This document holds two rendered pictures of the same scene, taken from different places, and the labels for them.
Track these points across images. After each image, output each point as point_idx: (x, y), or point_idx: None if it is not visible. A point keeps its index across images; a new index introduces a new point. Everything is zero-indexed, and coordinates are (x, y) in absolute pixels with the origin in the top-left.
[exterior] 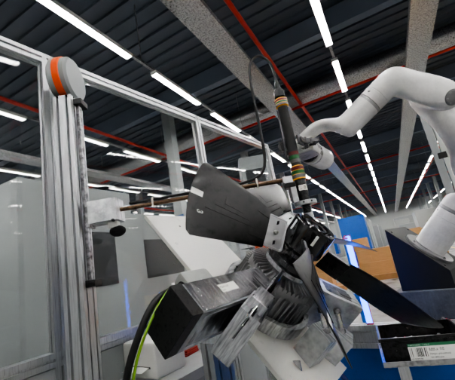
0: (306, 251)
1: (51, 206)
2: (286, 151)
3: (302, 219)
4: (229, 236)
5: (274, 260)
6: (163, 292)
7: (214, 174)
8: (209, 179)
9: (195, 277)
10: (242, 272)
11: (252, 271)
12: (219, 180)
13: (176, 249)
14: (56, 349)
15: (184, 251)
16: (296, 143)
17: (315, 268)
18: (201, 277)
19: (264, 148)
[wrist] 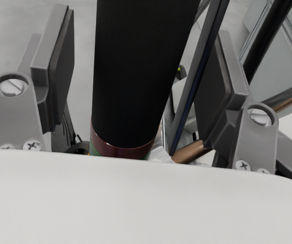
0: (66, 105)
1: None
2: (200, 136)
3: (83, 142)
4: None
5: None
6: (180, 68)
7: (205, 1)
8: (203, 3)
9: (181, 87)
10: (158, 128)
11: (157, 145)
12: (196, 14)
13: None
14: None
15: None
16: (93, 82)
17: (65, 129)
18: (181, 94)
19: (261, 26)
